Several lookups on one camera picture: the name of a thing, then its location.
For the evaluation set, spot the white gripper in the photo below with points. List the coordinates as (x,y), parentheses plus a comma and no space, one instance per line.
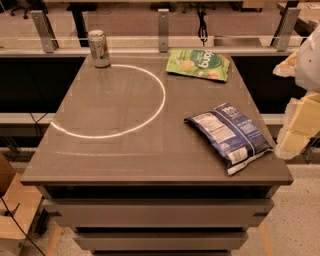
(310,65)

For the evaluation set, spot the metal bracket post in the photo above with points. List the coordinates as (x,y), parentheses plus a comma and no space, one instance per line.
(45,31)
(286,29)
(163,29)

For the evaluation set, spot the green chip bag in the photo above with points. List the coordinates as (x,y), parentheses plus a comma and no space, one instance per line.
(198,63)

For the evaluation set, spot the blue chip bag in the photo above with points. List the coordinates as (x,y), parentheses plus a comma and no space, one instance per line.
(235,136)

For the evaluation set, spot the black table leg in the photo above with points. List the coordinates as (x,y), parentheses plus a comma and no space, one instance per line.
(77,9)

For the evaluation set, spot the left metal bracket post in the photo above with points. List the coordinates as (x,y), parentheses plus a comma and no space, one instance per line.
(45,31)

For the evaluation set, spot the grey drawer cabinet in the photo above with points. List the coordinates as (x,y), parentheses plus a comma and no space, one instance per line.
(122,168)

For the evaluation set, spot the right metal bracket post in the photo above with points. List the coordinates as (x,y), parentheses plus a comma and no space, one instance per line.
(286,29)

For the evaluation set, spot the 7up soda can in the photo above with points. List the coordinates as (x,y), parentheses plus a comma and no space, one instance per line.
(99,48)

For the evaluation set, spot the middle metal bracket post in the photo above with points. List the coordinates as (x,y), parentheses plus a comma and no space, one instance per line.
(163,29)

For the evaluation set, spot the cardboard box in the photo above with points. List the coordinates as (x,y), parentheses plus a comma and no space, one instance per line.
(18,207)

